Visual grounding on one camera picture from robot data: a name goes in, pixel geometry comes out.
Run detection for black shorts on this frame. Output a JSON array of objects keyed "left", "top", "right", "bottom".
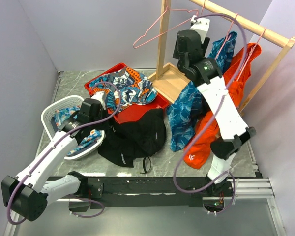
[{"left": 98, "top": 108, "right": 167, "bottom": 174}]

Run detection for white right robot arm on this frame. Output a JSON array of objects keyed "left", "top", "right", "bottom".
[{"left": 173, "top": 29, "right": 256, "bottom": 196}]

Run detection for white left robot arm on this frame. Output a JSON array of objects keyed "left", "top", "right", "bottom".
[{"left": 1, "top": 96, "right": 111, "bottom": 225}]

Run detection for pink hanger under blue shorts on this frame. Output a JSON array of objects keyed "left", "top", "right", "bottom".
[{"left": 215, "top": 21, "right": 234, "bottom": 60}]

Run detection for orange blue patterned shorts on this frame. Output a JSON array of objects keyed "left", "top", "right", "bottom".
[{"left": 90, "top": 66, "right": 157, "bottom": 111}]

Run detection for blue floral shorts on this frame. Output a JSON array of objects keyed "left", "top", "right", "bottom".
[{"left": 54, "top": 105, "right": 102, "bottom": 157}]

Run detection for pink hanger under orange shorts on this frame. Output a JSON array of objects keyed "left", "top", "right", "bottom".
[{"left": 236, "top": 27, "right": 267, "bottom": 81}]

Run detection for blue leaf print shorts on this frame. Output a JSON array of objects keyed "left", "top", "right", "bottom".
[{"left": 167, "top": 31, "right": 237, "bottom": 152}]

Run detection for wooden clothes rack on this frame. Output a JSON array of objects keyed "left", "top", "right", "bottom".
[{"left": 147, "top": 0, "right": 295, "bottom": 143}]

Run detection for white plastic basket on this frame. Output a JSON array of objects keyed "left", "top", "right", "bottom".
[{"left": 41, "top": 95, "right": 105, "bottom": 160}]

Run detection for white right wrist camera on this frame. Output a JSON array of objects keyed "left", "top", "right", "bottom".
[{"left": 190, "top": 15, "right": 210, "bottom": 39}]

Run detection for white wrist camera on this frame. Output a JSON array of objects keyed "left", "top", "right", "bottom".
[
  {"left": 91, "top": 91, "right": 107, "bottom": 104},
  {"left": 190, "top": 15, "right": 210, "bottom": 39}
]

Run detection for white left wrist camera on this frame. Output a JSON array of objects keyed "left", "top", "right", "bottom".
[{"left": 91, "top": 91, "right": 107, "bottom": 104}]

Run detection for empty pink wire hanger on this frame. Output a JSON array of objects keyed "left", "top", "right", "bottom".
[{"left": 132, "top": 0, "right": 199, "bottom": 49}]

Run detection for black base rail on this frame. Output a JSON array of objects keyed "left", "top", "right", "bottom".
[{"left": 49, "top": 176, "right": 234, "bottom": 209}]

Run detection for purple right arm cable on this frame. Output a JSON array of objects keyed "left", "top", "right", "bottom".
[{"left": 172, "top": 13, "right": 248, "bottom": 195}]

